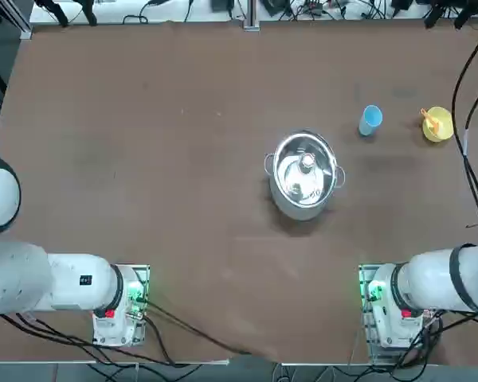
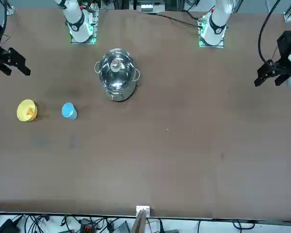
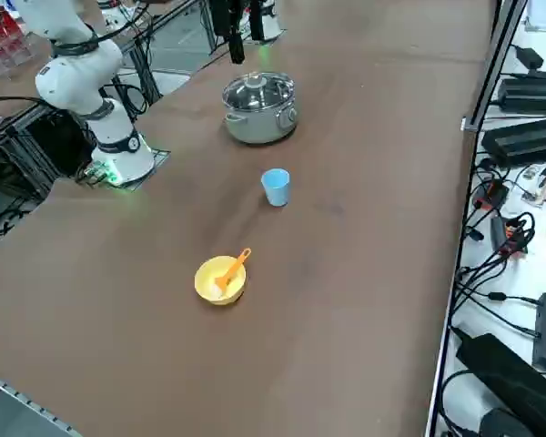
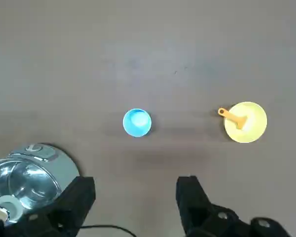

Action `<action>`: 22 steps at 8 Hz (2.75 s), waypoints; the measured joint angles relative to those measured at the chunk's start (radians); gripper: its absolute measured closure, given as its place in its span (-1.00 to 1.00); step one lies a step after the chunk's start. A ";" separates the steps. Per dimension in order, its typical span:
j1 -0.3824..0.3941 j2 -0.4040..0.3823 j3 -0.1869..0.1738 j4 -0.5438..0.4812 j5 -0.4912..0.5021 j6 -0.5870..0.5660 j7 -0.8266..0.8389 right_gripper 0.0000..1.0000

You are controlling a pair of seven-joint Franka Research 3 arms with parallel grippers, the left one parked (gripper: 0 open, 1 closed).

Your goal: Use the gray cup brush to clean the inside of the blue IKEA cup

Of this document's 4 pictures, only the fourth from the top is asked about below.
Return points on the blue plastic cup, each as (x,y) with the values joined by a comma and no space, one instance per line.
(136,123)

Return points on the glass pot lid with knob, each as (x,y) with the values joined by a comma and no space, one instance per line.
(22,177)

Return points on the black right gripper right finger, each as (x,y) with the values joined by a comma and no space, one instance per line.
(195,202)

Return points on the yellow plastic bowl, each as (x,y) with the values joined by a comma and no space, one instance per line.
(254,123)

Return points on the stainless steel electric pot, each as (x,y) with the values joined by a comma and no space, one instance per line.
(61,163)

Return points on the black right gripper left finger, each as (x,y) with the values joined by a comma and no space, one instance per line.
(71,197)

